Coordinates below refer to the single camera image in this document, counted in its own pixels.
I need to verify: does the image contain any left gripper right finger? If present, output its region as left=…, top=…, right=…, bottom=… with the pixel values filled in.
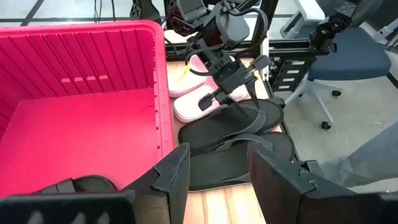
left=247, top=142, right=357, bottom=224

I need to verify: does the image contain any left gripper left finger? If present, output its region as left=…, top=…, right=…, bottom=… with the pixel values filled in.
left=121, top=142, right=191, bottom=224

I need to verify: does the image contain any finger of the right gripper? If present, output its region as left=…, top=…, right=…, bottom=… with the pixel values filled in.
left=248, top=79, right=261, bottom=109
left=229, top=100, right=250, bottom=119

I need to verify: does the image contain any black flip-flop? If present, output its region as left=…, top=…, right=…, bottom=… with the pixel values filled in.
left=188, top=132, right=296, bottom=192
left=178, top=98, right=285, bottom=156

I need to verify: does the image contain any pink slide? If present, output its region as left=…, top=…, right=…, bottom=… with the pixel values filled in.
left=167, top=55, right=210, bottom=99
left=172, top=77, right=249, bottom=124

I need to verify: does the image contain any black two-strap slide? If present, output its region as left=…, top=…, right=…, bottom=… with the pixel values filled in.
left=30, top=175, right=118, bottom=196

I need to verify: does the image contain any red plastic bin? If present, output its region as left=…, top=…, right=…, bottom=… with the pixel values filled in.
left=0, top=20, right=175, bottom=200

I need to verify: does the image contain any black box with white labels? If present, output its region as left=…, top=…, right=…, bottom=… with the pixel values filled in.
left=269, top=57, right=315, bottom=93

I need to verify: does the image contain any white chair base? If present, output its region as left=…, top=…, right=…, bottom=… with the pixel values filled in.
left=279, top=0, right=326, bottom=40

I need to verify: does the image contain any person's leg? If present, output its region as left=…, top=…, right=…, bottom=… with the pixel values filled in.
left=320, top=120, right=398, bottom=189

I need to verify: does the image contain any blue office chair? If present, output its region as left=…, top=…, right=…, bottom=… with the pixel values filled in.
left=279, top=0, right=393, bottom=131

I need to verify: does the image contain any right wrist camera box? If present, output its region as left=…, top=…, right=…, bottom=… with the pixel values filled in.
left=216, top=12, right=251, bottom=49

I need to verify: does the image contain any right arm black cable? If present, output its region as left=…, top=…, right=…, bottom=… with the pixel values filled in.
left=229, top=6, right=270, bottom=58

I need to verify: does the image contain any thick black floor cable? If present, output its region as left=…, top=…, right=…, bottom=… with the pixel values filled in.
left=93, top=0, right=116, bottom=22

